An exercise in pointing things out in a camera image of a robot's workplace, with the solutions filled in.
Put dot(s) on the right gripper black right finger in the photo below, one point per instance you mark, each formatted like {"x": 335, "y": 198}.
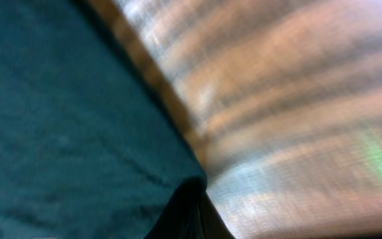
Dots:
{"x": 213, "y": 226}

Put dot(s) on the black shorts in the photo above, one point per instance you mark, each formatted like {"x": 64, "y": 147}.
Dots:
{"x": 86, "y": 147}

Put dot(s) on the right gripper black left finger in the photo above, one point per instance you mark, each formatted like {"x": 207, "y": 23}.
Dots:
{"x": 181, "y": 218}

